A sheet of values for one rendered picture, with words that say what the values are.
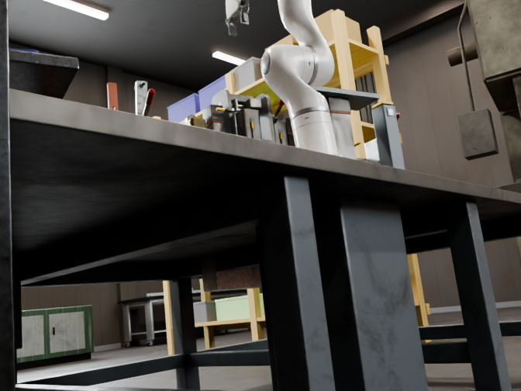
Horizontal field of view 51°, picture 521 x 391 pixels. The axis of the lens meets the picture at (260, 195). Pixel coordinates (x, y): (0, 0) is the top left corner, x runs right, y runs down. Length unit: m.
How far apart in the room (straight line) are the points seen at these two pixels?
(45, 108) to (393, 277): 1.06
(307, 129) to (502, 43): 3.20
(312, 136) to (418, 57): 8.74
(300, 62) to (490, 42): 3.12
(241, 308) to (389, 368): 3.83
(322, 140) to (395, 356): 0.61
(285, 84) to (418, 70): 8.61
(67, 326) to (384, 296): 6.16
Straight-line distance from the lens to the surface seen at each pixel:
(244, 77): 5.35
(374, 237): 1.49
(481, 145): 4.53
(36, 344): 7.21
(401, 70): 10.38
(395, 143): 2.26
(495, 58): 4.63
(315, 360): 1.08
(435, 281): 9.66
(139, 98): 1.97
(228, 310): 5.38
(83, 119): 0.78
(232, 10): 2.19
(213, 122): 1.96
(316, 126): 1.60
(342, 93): 2.11
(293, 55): 1.67
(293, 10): 1.76
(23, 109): 0.75
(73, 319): 7.42
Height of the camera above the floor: 0.41
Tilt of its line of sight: 11 degrees up
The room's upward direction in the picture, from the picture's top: 6 degrees counter-clockwise
